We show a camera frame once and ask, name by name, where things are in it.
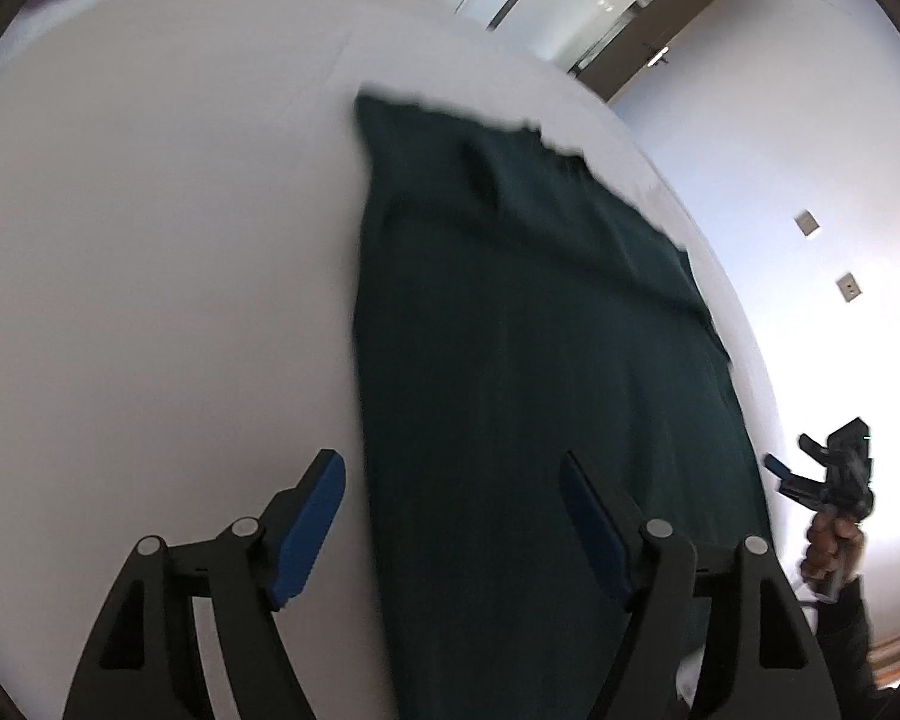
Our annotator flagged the white bed sheet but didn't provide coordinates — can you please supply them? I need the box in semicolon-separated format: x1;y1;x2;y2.
0;0;790;720

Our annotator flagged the person's right forearm dark sleeve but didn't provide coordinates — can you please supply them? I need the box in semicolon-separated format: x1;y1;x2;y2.
808;571;895;720

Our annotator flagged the person's right hand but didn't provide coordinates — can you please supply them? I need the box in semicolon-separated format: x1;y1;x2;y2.
799;508;868;602

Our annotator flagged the brown wooden door frame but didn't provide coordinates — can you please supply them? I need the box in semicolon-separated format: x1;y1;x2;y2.
487;0;764;104

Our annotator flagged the dark green cloth garment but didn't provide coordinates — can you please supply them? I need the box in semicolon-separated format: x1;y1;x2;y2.
351;90;779;720

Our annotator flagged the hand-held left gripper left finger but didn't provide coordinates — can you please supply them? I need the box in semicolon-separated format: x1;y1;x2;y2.
63;449;347;720

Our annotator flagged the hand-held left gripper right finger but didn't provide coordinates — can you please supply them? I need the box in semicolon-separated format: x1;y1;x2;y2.
559;452;843;720

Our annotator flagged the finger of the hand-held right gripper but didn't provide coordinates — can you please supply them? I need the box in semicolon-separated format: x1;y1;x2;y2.
763;453;826;505
798;432;835;469

